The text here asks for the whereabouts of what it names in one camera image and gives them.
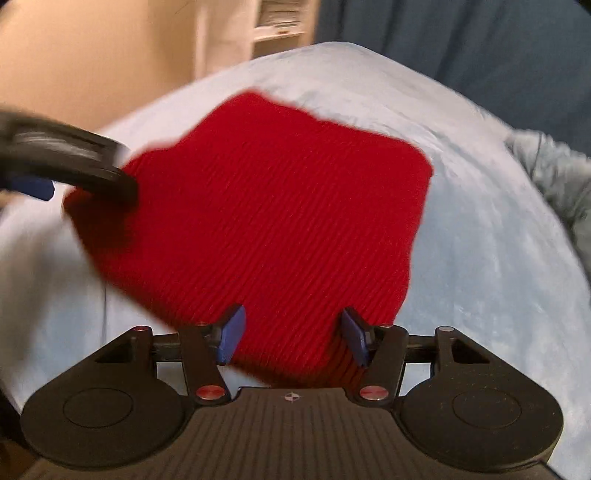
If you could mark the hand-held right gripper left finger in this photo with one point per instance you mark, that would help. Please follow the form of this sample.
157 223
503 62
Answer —
232 333

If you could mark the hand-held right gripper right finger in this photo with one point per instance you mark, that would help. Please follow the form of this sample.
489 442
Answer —
354 336

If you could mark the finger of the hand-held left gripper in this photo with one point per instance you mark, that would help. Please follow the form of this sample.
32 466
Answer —
33 187

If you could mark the red knitted sweater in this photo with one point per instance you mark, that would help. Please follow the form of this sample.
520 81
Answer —
268 221

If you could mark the light blue blanket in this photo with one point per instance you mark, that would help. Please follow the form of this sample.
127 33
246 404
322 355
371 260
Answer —
471 277

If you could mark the white shelf unit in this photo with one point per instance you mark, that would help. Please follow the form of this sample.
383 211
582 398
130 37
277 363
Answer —
272 27

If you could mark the grey-blue crumpled cloth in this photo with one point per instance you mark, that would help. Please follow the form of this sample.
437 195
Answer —
561 184

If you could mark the dark blue curtain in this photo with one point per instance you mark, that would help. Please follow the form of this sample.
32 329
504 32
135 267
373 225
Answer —
461 55

